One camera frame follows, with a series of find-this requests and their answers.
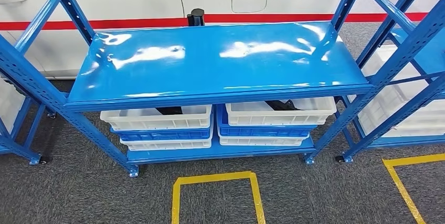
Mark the black curved plastic part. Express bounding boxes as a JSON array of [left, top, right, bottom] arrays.
[[155, 105, 184, 116], [264, 100, 303, 112]]

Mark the blue plastic crate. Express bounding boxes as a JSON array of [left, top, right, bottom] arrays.
[[216, 103, 317, 138], [110, 124, 213, 143]]

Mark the black cylindrical post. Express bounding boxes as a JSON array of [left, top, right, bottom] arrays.
[[186, 8, 206, 27]]

